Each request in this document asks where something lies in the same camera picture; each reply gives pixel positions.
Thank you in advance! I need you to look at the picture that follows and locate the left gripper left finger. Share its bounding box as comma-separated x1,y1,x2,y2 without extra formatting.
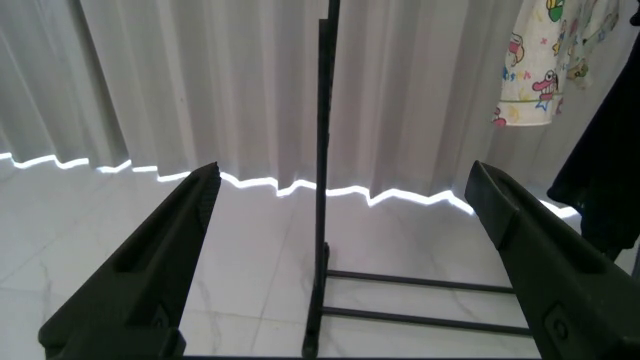
38,161,223,359

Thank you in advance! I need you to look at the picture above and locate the black clothes rack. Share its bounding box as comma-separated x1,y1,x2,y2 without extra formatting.
300,0,533,359

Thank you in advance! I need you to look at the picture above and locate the cream printed garment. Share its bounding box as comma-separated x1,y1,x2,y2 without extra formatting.
491,0,622,128

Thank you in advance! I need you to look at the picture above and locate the black garment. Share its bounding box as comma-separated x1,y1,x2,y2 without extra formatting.
545,3,640,262

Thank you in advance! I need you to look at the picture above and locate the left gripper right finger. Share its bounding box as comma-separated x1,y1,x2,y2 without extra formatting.
464,160,640,359

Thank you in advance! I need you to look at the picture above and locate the white curtain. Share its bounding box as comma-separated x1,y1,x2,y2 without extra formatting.
0,0,640,210

